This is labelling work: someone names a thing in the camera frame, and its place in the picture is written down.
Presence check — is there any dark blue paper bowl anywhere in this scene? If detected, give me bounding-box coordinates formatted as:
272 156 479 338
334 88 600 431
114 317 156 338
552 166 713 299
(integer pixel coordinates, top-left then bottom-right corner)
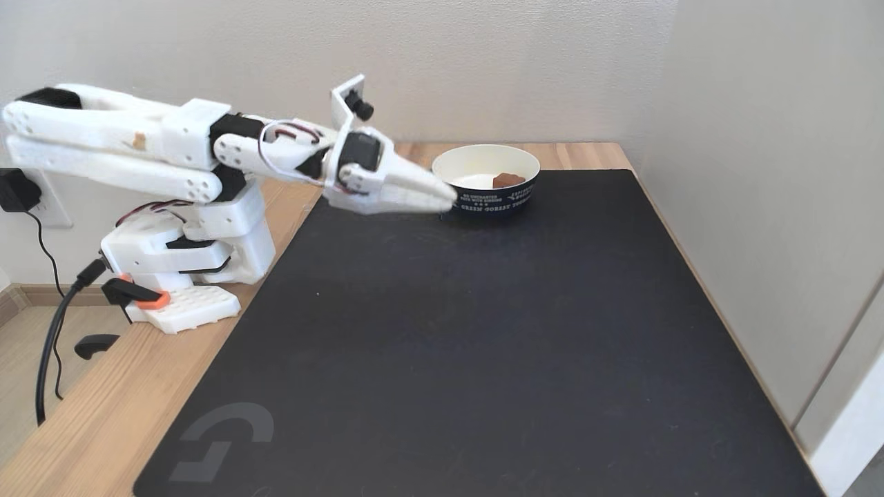
432 144 541 220

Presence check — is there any black desk mat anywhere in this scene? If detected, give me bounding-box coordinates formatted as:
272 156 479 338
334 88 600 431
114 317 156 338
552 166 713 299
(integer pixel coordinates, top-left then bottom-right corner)
133 169 826 497

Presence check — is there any black orange table clamp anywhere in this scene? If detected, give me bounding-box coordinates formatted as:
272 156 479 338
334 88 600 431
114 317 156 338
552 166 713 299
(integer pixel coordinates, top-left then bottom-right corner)
75 275 171 361

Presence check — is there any black power adapter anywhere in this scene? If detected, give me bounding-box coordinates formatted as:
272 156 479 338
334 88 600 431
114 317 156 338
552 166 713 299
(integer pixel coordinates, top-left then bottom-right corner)
0 168 42 213

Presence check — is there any wooden baseboard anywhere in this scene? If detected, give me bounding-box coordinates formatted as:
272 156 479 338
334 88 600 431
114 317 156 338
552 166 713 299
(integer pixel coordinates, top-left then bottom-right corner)
0 283 132 329

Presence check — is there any small camera on white mount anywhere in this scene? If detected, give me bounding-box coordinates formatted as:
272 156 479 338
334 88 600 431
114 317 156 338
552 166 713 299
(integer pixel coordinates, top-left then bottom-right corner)
329 74 376 139

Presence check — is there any white wall outlet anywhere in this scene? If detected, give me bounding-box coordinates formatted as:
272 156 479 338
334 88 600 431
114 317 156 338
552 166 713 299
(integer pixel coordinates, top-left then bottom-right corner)
19 166 74 229

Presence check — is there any thin black cable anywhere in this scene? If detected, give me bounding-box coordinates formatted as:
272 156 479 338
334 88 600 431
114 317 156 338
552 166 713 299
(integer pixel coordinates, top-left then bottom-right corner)
25 211 66 401

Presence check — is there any thick black cable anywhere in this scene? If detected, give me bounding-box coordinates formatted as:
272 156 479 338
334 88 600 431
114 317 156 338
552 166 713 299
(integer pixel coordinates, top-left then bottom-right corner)
36 259 108 427

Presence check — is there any white door frame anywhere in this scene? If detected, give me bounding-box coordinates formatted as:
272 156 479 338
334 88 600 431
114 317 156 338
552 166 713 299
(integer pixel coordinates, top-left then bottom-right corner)
808 349 884 497

